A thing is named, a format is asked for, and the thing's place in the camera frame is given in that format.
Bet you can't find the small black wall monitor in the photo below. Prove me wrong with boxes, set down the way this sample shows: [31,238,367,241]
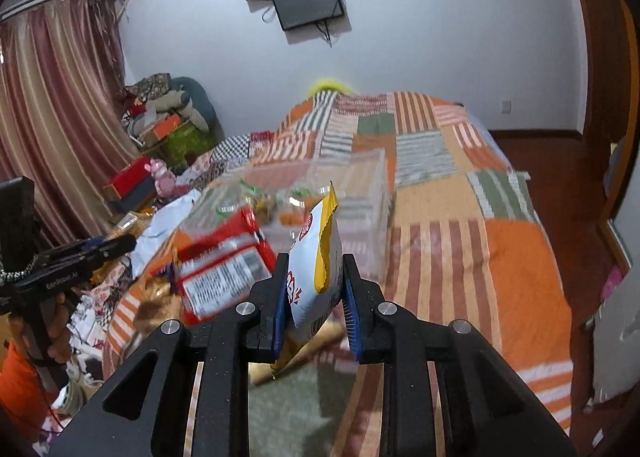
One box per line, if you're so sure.
[270,0,346,32]

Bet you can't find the red box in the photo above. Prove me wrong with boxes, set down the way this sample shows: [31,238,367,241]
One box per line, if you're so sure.
[103,154,152,201]

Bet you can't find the floral bed sheet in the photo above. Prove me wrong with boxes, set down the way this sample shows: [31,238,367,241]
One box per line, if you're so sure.
[64,257,137,390]

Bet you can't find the bagged brown bread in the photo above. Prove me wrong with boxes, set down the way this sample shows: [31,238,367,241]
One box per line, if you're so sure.
[134,277,182,330]

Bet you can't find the clear plastic container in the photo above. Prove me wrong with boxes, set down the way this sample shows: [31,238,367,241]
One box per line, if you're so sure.
[200,147,397,283]

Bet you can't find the white panel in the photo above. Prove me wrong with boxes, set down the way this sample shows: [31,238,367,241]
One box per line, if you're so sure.
[591,257,640,404]

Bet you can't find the red snack packet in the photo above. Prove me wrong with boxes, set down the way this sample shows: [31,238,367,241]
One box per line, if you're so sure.
[172,207,278,324]

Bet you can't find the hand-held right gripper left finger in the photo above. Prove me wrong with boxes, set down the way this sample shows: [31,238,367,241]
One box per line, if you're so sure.
[47,252,293,457]

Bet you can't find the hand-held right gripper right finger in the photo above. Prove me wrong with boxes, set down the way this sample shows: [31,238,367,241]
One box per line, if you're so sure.
[341,253,587,457]

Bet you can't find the brown wooden door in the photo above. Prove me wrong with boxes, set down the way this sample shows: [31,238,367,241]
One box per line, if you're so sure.
[559,0,640,279]

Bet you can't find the green cardboard box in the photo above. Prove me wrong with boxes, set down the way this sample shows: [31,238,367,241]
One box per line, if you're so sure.
[165,122,212,174]

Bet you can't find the patterned dark cloth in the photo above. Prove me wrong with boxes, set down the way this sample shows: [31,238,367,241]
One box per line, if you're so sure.
[126,72,174,101]

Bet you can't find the pink toy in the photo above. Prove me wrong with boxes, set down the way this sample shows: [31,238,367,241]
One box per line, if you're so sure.
[144,159,179,198]

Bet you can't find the orange cardboard box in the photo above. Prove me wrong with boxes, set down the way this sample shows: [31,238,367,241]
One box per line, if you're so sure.
[137,114,184,146]

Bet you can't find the yellow white snack bag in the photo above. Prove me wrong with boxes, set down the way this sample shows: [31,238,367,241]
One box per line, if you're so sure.
[270,181,346,380]

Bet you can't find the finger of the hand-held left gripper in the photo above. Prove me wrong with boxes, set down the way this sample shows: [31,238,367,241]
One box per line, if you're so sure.
[42,234,137,266]

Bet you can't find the grey stuffed toy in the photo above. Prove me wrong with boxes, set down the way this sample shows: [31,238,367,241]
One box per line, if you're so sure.
[144,89,211,134]

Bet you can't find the striped pink curtain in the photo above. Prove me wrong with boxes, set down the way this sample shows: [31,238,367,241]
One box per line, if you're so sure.
[0,0,139,249]

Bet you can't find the white plastic bag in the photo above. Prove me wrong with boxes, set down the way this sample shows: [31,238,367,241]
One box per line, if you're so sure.
[131,187,202,279]

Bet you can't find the yellow fluffy object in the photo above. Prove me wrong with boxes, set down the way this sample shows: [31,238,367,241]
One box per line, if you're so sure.
[305,78,352,98]

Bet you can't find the patchwork striped blanket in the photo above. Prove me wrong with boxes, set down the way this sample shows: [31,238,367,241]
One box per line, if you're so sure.
[100,89,575,457]

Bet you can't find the person's left hand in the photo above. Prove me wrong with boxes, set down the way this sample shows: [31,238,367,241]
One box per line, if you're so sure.
[36,291,74,367]

